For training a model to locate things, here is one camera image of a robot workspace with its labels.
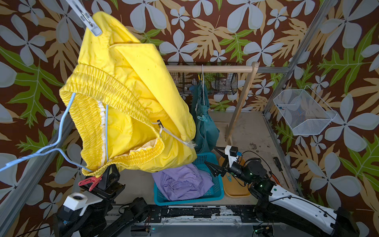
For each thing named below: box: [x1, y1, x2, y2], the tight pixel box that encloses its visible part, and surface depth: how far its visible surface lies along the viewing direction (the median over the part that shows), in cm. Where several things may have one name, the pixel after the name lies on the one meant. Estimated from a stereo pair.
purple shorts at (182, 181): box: [151, 162, 215, 201], surface depth 78 cm
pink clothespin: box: [77, 175, 103, 192], surface depth 35 cm
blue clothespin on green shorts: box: [196, 115, 208, 123], surface depth 62 cm
